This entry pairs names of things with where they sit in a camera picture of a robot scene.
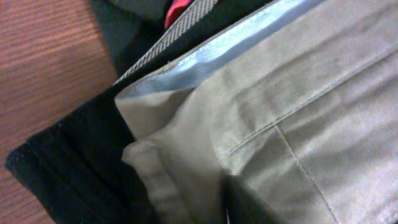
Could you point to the khaki green shorts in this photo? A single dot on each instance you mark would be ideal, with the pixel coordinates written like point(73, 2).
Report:
point(288, 116)

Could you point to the red and white garment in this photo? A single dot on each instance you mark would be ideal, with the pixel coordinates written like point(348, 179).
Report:
point(176, 9)

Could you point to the black garment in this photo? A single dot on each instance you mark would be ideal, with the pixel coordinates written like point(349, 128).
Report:
point(74, 167)

